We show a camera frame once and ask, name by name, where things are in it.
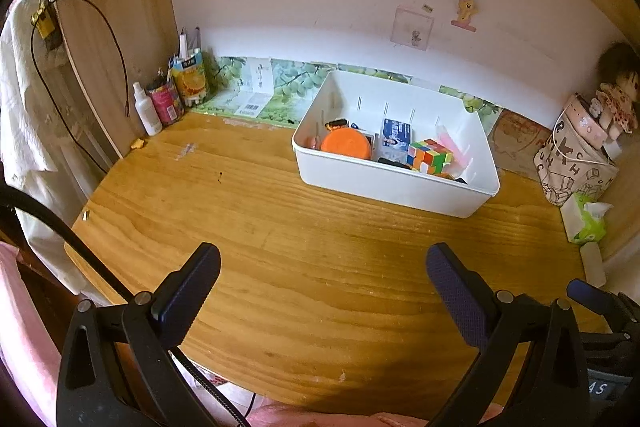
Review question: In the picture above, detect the green tissue box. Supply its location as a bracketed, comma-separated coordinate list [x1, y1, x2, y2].
[559, 192, 614, 245]

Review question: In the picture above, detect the white rectangular block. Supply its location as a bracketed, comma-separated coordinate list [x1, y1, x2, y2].
[579, 240, 608, 289]

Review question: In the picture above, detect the green grape wall poster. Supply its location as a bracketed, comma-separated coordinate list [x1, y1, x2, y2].
[191, 55, 504, 126]

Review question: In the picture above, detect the plush doll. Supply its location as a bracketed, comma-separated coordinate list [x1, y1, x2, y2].
[594, 43, 640, 141]

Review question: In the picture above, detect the white plastic storage bin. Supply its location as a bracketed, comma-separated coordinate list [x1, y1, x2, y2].
[291, 70, 501, 220]

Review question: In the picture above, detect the yellow hanging tag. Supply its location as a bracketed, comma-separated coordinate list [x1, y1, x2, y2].
[32, 1, 57, 41]

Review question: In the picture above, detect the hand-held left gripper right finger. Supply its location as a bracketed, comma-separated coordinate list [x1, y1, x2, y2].
[426, 243, 593, 427]

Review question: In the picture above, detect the orange juice carton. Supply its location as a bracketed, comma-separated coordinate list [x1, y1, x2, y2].
[171, 49, 209, 108]

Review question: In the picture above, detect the white spray bottle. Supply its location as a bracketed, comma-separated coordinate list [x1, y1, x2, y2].
[132, 82, 164, 137]

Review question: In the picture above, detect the pink cloth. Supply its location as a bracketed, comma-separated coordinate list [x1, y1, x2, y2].
[0, 241, 67, 427]

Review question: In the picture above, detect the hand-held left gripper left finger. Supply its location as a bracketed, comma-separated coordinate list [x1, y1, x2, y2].
[56, 242, 222, 427]

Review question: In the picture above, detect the clear square wall sticker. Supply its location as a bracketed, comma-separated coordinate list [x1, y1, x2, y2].
[390, 6, 434, 52]

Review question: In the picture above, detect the person's leg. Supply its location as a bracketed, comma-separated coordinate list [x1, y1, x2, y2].
[249, 403, 432, 427]

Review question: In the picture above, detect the thin black cord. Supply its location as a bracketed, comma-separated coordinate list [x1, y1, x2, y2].
[29, 0, 131, 158]

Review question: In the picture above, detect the blue and white box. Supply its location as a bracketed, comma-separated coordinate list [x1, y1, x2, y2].
[374, 117, 417, 160]

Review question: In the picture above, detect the printed canvas bag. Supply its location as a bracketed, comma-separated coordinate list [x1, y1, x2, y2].
[533, 93, 621, 208]

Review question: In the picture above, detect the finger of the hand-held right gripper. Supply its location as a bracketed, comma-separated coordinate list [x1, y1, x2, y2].
[566, 279, 625, 333]

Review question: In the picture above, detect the multicolour puzzle cube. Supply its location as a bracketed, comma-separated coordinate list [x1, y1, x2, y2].
[406, 138, 454, 176]

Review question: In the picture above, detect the thick black cable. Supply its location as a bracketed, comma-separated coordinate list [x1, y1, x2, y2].
[0, 186, 252, 427]

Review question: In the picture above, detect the pink printed can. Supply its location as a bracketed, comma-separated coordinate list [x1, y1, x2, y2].
[149, 82, 182, 126]

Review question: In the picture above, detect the white tube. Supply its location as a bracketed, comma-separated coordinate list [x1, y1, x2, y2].
[178, 26, 202, 58]

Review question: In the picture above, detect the white curtain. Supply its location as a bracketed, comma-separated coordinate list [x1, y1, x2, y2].
[0, 0, 117, 295]

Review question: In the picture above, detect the clear plastic box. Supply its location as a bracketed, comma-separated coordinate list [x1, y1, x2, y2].
[434, 118, 474, 175]

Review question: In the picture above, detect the brown paper drawing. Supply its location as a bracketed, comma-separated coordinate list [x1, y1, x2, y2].
[491, 109, 552, 181]

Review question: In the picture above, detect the yellow pony wall sticker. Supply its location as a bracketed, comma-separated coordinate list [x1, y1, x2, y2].
[451, 0, 479, 30]

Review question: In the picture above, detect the orange round case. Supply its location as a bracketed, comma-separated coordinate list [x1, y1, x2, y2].
[319, 128, 374, 161]

